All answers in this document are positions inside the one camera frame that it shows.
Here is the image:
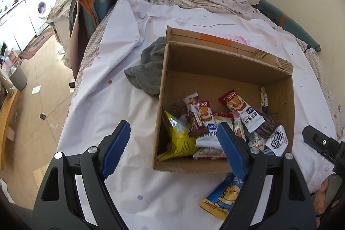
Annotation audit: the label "person's grey trouser leg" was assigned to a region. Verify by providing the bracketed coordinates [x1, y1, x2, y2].
[11, 203, 35, 230]

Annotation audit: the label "pink striped snack packet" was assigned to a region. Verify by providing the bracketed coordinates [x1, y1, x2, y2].
[232, 111, 247, 143]

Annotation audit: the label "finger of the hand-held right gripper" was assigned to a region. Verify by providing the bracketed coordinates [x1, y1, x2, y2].
[302, 125, 339, 163]

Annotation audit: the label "wooden table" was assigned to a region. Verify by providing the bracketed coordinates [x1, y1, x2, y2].
[0, 88, 20, 171]

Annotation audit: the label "white cabinet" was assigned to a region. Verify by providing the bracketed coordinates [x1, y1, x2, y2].
[54, 18, 72, 50]

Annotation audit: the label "white washing machine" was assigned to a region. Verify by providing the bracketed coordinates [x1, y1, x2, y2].
[32, 0, 53, 31]

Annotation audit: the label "dark brown snack packet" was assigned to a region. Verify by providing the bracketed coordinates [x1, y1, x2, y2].
[255, 111, 277, 139]

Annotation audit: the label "teal orange cloth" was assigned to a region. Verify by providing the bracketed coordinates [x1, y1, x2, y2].
[78, 0, 114, 36]

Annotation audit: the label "white kitchen cabinets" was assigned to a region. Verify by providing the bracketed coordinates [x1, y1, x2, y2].
[0, 0, 38, 50]

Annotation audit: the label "grey cloth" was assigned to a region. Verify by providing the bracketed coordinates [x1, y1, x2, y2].
[124, 36, 168, 97]

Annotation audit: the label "patterned floor rug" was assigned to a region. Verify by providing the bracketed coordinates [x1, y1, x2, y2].
[20, 28, 56, 59]

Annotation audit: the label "grey trash bin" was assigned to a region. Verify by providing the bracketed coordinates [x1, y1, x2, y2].
[8, 63, 28, 90]

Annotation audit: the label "orange white carton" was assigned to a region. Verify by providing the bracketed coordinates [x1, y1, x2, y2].
[8, 52, 22, 65]

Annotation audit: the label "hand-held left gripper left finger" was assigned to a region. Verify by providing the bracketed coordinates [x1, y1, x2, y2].
[32, 120, 131, 230]

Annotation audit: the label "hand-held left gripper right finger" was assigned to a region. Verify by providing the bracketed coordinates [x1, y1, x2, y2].
[217, 122, 316, 230]

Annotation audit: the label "teal cushion with orange stripe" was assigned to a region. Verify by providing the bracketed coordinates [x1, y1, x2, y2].
[253, 0, 321, 52]

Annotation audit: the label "white and yellow snack bag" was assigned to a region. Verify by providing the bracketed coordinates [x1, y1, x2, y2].
[158, 111, 200, 162]

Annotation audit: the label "brown chocolate snack packet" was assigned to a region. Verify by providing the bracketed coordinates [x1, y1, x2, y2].
[183, 92, 209, 137]

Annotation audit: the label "white packet with black print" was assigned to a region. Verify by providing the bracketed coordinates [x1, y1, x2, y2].
[265, 125, 289, 157]

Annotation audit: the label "person's right hand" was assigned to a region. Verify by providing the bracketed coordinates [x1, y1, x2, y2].
[314, 179, 331, 217]

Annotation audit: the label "cardboard box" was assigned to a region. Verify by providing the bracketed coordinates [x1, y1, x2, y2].
[152, 25, 294, 174]

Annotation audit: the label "blue yellow tiger snack packet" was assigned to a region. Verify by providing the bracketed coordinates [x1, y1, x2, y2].
[199, 173, 244, 220]

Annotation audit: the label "white bed sheet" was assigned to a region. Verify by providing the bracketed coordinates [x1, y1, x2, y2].
[56, 0, 340, 230]

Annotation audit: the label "narrow white snack packet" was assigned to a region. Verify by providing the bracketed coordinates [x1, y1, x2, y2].
[259, 86, 269, 114]

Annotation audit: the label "floral cloth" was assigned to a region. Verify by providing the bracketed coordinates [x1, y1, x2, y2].
[47, 0, 81, 23]

